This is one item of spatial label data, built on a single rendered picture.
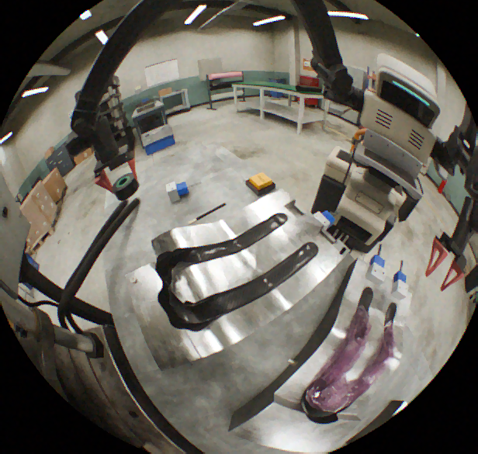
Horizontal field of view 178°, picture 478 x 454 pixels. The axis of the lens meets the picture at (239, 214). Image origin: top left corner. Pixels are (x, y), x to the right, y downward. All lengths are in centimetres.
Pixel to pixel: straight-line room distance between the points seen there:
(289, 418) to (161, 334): 31
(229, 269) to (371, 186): 56
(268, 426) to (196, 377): 21
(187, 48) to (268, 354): 700
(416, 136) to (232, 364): 76
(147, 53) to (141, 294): 661
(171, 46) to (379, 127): 659
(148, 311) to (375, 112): 78
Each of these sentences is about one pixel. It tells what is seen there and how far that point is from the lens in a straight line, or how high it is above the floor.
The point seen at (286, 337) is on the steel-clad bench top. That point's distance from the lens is 41.
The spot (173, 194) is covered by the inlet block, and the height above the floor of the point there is 83.
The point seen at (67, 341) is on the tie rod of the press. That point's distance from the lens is 54.
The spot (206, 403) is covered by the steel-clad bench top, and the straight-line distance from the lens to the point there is 47.
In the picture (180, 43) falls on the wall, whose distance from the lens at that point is 686.
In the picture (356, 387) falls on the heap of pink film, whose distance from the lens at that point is 42.
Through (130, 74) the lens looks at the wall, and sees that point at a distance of 656.
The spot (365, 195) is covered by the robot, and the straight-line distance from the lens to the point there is 67.
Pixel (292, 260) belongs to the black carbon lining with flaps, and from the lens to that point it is 37.
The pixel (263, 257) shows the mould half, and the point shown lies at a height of 88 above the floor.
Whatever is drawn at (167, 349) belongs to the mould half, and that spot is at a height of 86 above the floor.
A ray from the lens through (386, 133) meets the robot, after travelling 58.
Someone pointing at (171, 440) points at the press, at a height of 78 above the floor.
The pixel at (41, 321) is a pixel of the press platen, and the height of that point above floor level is 103.
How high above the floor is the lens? 121
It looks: 49 degrees down
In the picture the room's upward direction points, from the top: 5 degrees counter-clockwise
